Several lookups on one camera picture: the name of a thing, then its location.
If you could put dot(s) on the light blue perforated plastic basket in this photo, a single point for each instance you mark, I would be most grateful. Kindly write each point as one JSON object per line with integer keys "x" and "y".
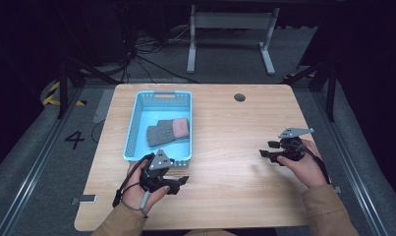
{"x": 154, "y": 109}

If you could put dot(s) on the grey metal table bracket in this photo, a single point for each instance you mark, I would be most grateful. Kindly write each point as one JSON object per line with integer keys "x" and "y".
{"x": 85, "y": 199}

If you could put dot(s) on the person's left hand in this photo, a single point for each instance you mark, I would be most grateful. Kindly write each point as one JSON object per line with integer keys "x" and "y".
{"x": 135, "y": 196}

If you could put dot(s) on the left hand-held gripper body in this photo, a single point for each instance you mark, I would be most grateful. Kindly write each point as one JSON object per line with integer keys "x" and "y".
{"x": 154, "y": 173}

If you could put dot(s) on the black metal stand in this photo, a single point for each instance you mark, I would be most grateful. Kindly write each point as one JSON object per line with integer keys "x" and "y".
{"x": 331, "y": 88}
{"x": 63, "y": 85}

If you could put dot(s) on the person's right hand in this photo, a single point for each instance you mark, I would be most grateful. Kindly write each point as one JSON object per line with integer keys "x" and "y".
{"x": 308, "y": 167}

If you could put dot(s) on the grey and pink knitted glove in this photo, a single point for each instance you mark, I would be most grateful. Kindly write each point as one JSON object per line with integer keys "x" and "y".
{"x": 164, "y": 132}

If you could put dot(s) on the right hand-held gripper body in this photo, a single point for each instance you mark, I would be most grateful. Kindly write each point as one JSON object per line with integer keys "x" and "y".
{"x": 292, "y": 149}

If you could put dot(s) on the white metal table frame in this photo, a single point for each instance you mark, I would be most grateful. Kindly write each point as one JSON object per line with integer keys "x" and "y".
{"x": 231, "y": 20}

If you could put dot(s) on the aluminium floor rail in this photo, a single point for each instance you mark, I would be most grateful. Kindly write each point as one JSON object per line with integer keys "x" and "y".
{"x": 38, "y": 160}
{"x": 352, "y": 170}

